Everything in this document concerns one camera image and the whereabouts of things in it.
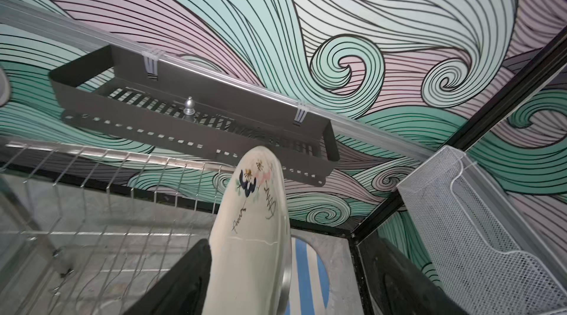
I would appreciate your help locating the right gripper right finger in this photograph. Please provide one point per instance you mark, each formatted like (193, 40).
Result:
(396, 276)

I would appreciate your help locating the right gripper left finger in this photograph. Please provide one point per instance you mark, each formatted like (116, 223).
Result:
(183, 289)

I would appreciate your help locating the cream floral plate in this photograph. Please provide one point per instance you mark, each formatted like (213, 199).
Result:
(250, 241)

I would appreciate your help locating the blue striped plate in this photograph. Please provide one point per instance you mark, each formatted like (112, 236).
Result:
(310, 287)

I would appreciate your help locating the steel two-tier dish rack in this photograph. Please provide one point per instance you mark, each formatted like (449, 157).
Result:
(90, 231)

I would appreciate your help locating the clear mesh wall bin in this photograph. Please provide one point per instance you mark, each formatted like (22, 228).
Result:
(488, 258)

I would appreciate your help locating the black wall shelf basket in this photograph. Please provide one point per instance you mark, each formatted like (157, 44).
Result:
(125, 94)

